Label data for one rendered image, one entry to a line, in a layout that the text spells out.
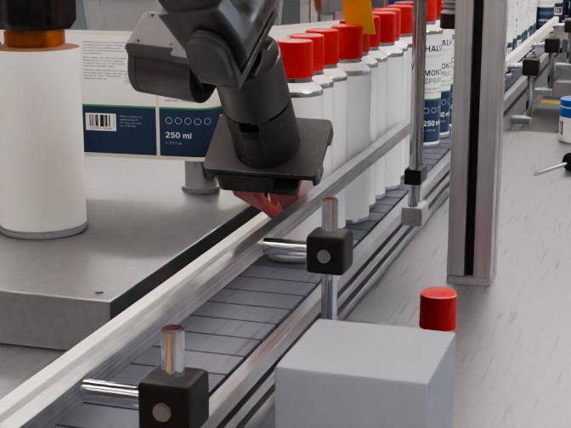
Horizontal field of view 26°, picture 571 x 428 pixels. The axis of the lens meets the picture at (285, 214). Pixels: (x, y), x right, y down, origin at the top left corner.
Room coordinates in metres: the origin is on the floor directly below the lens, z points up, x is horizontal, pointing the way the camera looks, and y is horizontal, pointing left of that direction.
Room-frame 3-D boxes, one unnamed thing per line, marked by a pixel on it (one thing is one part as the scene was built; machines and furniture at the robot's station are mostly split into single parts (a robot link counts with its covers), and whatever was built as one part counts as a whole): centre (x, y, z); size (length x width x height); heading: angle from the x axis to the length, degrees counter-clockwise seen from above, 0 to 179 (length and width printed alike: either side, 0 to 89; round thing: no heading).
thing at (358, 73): (1.27, -0.06, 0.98); 0.05 x 0.05 x 0.20
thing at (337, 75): (1.23, -0.04, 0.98); 0.05 x 0.05 x 0.20
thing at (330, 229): (0.89, -0.01, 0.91); 0.07 x 0.03 x 0.17; 72
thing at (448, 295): (1.07, -0.14, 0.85); 0.03 x 0.03 x 0.03
